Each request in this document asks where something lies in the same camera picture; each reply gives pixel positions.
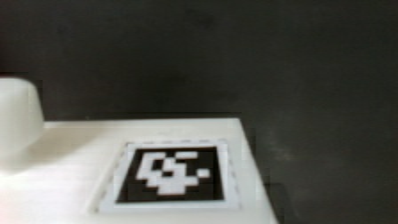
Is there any white drawer box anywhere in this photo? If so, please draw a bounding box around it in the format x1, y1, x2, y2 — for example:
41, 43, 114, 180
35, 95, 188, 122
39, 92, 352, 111
0, 77, 279, 224

